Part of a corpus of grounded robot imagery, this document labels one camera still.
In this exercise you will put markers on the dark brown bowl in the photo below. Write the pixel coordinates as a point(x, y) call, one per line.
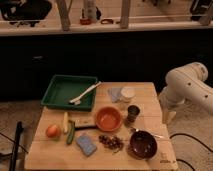
point(143, 144)

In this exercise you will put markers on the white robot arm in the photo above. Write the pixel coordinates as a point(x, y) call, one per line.
point(185, 83)

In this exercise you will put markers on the white round container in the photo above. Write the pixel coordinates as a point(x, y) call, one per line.
point(127, 93)

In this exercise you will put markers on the orange bowl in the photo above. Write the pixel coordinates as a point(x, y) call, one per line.
point(108, 119)

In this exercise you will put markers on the white dish brush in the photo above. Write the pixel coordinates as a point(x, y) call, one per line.
point(77, 100)

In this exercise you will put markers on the metal cup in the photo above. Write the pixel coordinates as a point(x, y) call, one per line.
point(133, 112)

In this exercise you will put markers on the green plastic tray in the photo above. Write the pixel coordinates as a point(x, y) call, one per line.
point(63, 88)

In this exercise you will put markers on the yellow banana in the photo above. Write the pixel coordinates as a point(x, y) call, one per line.
point(65, 122)

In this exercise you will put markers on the metal spoon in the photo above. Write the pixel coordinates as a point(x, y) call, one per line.
point(136, 130)

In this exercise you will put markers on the bunch of dark grapes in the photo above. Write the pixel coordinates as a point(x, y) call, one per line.
point(113, 143)

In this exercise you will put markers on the green cucumber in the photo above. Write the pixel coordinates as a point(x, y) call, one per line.
point(71, 133)

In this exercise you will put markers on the blue sponge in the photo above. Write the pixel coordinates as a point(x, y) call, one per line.
point(86, 144)

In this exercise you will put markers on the orange fruit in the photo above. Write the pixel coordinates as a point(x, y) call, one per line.
point(53, 131)

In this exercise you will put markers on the white bottle on shelf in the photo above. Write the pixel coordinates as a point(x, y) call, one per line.
point(90, 10)

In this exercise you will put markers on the black office chair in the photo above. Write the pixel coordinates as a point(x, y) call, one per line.
point(30, 12)

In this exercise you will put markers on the black stand pole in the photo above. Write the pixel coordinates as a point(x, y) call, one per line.
point(19, 130)

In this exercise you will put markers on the wooden post middle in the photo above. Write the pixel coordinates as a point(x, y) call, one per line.
point(125, 10)

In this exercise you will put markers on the wooden post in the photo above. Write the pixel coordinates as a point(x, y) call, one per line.
point(63, 12)
point(125, 10)

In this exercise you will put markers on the wooden post left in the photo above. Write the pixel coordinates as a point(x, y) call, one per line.
point(63, 12)

